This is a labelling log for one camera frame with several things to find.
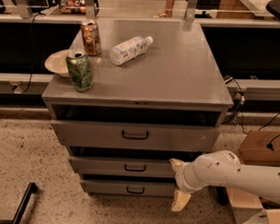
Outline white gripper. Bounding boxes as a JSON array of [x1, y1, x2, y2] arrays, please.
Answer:
[[169, 159, 205, 212]]

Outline grey drawer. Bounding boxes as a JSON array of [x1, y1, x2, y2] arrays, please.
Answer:
[[80, 179, 175, 197], [52, 120, 219, 152], [68, 156, 175, 178]]

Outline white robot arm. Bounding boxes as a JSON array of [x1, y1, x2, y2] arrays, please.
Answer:
[[169, 150, 280, 212]]

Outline grey bottom drawer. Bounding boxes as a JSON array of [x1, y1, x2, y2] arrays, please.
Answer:
[[80, 179, 175, 197]]

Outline grey metal drawer cabinet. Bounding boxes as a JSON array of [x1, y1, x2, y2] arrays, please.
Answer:
[[43, 18, 232, 186]]

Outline open cardboard box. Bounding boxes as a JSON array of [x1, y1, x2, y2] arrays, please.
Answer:
[[227, 131, 280, 224]]

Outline grey top drawer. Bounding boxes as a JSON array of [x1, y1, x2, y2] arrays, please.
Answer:
[[52, 120, 219, 152]]

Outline black bar beside cabinet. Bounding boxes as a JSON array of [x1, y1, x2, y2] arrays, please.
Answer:
[[216, 186, 228, 206]]

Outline clear plastic water bottle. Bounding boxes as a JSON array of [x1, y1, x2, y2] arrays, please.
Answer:
[[110, 36, 154, 66]]

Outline black metal stand leg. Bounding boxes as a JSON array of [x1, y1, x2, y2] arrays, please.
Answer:
[[0, 182, 39, 224]]

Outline green soda can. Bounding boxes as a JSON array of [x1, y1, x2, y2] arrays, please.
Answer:
[[66, 50, 92, 91]]

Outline orange soda can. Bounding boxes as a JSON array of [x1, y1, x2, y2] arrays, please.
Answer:
[[80, 19, 101, 56]]

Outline person's legs in background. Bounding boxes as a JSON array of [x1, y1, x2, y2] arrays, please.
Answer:
[[153, 0, 175, 18]]

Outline snack basket in background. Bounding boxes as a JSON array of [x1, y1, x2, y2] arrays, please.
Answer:
[[59, 0, 86, 14]]

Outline black cables right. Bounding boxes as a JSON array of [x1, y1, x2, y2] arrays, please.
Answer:
[[221, 75, 280, 152]]

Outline black power cable left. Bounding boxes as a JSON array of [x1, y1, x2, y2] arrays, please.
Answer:
[[12, 11, 46, 95]]

